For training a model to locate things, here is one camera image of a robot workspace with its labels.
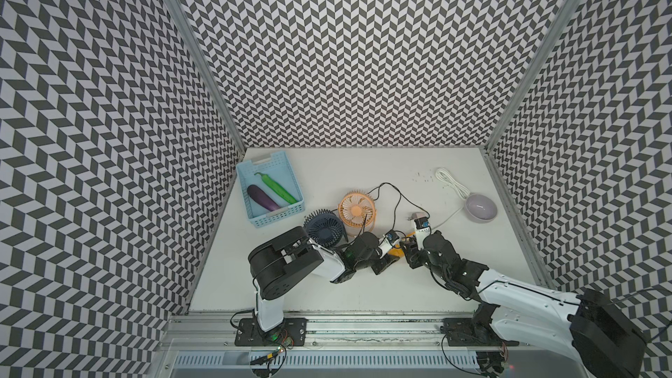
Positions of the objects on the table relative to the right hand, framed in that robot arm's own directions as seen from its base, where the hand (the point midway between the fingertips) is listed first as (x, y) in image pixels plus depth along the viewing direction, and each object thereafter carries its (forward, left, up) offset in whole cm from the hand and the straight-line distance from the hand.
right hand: (405, 246), depth 85 cm
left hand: (0, +5, -5) cm, 7 cm away
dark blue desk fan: (+4, +26, +6) cm, 27 cm away
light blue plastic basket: (+35, +48, -2) cm, 60 cm away
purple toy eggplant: (+21, +53, -3) cm, 57 cm away
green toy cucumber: (+26, +48, -4) cm, 55 cm away
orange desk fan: (+12, +16, +3) cm, 20 cm away
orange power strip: (-1, +2, -1) cm, 3 cm away
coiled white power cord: (+23, -27, -3) cm, 36 cm away
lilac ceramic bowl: (+16, -31, -3) cm, 35 cm away
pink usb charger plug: (+14, -7, -4) cm, 16 cm away
